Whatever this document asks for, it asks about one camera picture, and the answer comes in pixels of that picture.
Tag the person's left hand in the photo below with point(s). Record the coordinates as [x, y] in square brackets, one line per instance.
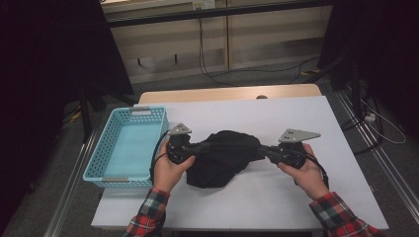
[166, 174]

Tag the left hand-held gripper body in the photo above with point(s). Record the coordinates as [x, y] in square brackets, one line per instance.
[178, 148]

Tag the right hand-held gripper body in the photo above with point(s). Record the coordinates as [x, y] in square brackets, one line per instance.
[290, 154]

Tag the round dark table grommet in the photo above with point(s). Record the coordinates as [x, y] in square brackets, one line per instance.
[262, 97]

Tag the aluminium floor rail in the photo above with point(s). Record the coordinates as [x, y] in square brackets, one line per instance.
[70, 184]
[378, 154]

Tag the black pants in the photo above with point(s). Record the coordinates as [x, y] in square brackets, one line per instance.
[224, 161]

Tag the beige wooden cabinet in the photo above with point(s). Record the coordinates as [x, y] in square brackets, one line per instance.
[263, 33]

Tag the short black stand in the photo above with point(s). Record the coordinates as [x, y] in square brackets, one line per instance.
[85, 112]

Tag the wide black curtain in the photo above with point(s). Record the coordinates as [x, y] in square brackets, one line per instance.
[39, 65]

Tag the white wall socket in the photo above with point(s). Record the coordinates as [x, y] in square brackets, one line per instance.
[203, 4]

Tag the light blue plastic basket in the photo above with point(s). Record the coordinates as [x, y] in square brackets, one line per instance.
[131, 148]

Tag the narrow black curtain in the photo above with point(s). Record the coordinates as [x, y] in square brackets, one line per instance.
[388, 39]

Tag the white power plug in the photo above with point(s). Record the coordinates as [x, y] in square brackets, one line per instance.
[370, 117]

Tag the tall black stand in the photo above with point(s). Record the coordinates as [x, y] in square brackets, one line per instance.
[355, 92]

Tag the person's right hand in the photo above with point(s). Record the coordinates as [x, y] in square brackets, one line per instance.
[311, 179]

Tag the black metal crossbar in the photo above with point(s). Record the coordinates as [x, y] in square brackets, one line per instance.
[210, 13]

